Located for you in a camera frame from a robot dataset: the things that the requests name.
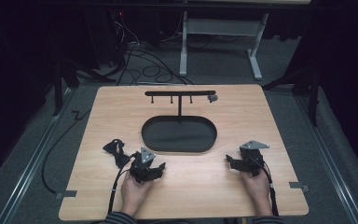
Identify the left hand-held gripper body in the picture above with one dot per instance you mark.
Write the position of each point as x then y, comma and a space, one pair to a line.
143, 166

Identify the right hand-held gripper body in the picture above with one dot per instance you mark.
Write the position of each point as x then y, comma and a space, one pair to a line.
252, 158

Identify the dark cloth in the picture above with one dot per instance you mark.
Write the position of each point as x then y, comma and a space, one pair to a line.
116, 151

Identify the black hook rack with tray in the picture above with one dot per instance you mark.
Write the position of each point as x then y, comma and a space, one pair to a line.
180, 134

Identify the person's left hand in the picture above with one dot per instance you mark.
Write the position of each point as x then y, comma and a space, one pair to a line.
133, 194

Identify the person's right hand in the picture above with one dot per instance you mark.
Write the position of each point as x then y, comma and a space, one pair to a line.
259, 191

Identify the grey tape strip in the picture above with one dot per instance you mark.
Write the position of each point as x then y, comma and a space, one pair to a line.
299, 186
66, 194

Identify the small grey object on rack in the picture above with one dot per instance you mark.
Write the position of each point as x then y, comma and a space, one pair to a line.
212, 98

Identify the black metal stand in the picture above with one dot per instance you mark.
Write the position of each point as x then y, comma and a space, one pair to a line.
313, 93
58, 90

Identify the metal floor rail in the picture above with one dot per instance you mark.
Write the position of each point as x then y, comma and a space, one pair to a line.
329, 155
31, 174

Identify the white metal desk frame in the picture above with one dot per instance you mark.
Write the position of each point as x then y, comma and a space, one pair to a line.
220, 27

